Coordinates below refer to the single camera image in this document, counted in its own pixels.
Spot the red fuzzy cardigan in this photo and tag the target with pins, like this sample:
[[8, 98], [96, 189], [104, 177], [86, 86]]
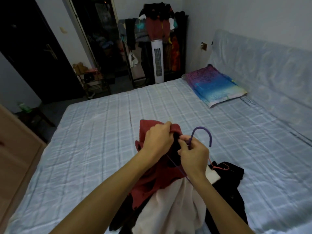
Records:
[[151, 182]]

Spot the light wooden wardrobe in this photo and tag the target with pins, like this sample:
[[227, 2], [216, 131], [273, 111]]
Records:
[[17, 148]]

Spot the green plastic bottle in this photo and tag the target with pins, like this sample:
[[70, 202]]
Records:
[[24, 107]]

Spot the black clothes rack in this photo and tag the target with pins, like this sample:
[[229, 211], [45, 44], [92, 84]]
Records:
[[185, 46]]

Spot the bed with pale checked sheet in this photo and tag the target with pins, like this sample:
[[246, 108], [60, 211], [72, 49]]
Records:
[[97, 134]]

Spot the white plastic bag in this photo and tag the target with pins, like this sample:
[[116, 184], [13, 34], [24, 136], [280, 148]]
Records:
[[133, 60]]

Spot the wall socket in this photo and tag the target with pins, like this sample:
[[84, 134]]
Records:
[[203, 46]]

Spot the dark wooden stool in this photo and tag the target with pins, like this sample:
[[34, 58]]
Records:
[[36, 116]]

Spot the person's left hand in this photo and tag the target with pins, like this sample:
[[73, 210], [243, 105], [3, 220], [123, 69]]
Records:
[[158, 141]]

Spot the black door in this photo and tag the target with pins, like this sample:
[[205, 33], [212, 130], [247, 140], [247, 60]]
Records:
[[29, 58]]

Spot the person's left forearm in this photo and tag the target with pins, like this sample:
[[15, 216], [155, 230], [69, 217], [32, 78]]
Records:
[[102, 197]]

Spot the person's right forearm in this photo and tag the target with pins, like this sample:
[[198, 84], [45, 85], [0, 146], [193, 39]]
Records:
[[219, 207]]

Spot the wall light switch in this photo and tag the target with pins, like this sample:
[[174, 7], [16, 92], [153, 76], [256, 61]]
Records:
[[63, 30]]

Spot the metal shoe rack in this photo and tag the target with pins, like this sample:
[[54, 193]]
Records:
[[97, 87]]

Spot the white tower fan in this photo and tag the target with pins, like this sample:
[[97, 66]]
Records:
[[157, 60]]

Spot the purple and blue pillow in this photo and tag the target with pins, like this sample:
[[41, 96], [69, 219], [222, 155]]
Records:
[[214, 87]]

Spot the white fuzzy coat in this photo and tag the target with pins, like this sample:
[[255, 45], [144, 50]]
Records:
[[170, 207]]

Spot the person's right hand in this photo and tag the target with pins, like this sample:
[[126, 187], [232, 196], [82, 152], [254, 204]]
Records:
[[195, 158]]

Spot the clothes rack with garments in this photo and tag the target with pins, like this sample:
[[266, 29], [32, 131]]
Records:
[[156, 24]]

